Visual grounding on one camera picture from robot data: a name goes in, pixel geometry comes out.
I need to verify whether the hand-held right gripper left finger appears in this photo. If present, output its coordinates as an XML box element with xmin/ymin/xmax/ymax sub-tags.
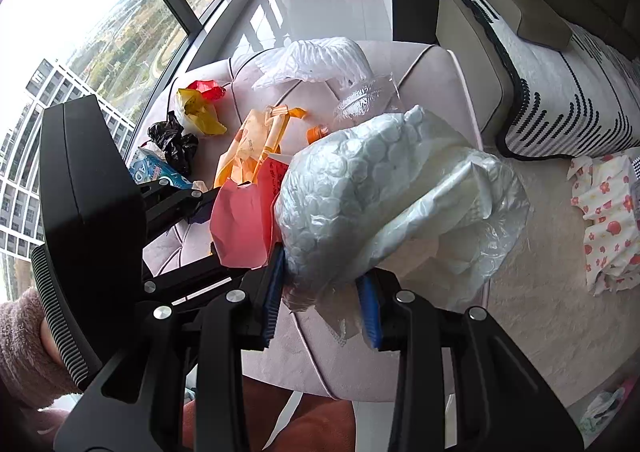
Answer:
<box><xmin>52</xmin><ymin>243</ymin><xmax>288</xmax><ymax>452</ymax></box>

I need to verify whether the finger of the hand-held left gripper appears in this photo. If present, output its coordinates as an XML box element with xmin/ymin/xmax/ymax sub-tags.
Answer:
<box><xmin>137</xmin><ymin>177</ymin><xmax>222</xmax><ymax>236</ymax></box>
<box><xmin>142</xmin><ymin>256</ymin><xmax>262</xmax><ymax>306</ymax></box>

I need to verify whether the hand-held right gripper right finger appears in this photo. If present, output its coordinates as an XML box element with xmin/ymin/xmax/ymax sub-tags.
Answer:
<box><xmin>355</xmin><ymin>269</ymin><xmax>586</xmax><ymax>452</ymax></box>

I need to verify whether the pink paper sheet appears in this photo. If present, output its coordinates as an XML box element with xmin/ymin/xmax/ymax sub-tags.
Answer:
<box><xmin>210</xmin><ymin>155</ymin><xmax>291</xmax><ymax>269</ymax></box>

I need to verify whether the white bubble wrap bag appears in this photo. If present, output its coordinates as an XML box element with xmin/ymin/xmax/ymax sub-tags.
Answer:
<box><xmin>274</xmin><ymin>105</ymin><xmax>532</xmax><ymax>348</ymax></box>

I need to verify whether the clear bottle with orange cap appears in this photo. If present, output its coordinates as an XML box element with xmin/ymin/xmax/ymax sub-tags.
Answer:
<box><xmin>306</xmin><ymin>75</ymin><xmax>418</xmax><ymax>143</ymax></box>

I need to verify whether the blue tissue packet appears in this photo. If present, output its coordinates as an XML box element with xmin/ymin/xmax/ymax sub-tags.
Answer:
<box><xmin>127</xmin><ymin>145</ymin><xmax>193</xmax><ymax>190</ymax></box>

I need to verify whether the black plastic bag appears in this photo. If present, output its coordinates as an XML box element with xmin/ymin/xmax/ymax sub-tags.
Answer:
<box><xmin>147</xmin><ymin>111</ymin><xmax>200</xmax><ymax>178</ymax></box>

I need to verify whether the pink tufted ottoman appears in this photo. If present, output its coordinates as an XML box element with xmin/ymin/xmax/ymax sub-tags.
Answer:
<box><xmin>142</xmin><ymin>40</ymin><xmax>493</xmax><ymax>403</ymax></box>

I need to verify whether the high-rise building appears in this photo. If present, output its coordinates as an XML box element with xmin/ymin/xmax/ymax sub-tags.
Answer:
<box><xmin>0</xmin><ymin>57</ymin><xmax>136</xmax><ymax>303</ymax></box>

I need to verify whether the yellow plastic bag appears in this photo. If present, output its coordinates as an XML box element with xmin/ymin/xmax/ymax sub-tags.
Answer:
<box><xmin>175</xmin><ymin>88</ymin><xmax>228</xmax><ymax>137</ymax></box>

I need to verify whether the orange plastic bag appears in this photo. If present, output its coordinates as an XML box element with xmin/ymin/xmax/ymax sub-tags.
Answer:
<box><xmin>214</xmin><ymin>106</ymin><xmax>307</xmax><ymax>188</ymax></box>

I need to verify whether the red plastic bag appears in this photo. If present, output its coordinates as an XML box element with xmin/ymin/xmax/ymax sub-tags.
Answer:
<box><xmin>187</xmin><ymin>79</ymin><xmax>227</xmax><ymax>103</ymax></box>

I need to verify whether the person's leg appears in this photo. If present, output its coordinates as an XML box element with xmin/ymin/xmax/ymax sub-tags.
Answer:
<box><xmin>182</xmin><ymin>377</ymin><xmax>356</xmax><ymax>452</ymax></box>

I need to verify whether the white knitted cloth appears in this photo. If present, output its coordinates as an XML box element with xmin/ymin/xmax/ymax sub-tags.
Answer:
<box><xmin>251</xmin><ymin>36</ymin><xmax>373</xmax><ymax>90</ymax></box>

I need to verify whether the white plastic bag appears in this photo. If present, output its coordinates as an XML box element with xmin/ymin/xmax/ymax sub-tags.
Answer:
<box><xmin>575</xmin><ymin>377</ymin><xmax>638</xmax><ymax>440</ymax></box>

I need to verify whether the white floral cloth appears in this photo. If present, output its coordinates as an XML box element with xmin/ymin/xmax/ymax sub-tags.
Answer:
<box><xmin>566</xmin><ymin>152</ymin><xmax>640</xmax><ymax>297</ymax></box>

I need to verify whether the black white striped blanket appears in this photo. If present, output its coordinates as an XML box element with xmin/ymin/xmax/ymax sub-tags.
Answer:
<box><xmin>460</xmin><ymin>0</ymin><xmax>640</xmax><ymax>160</ymax></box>

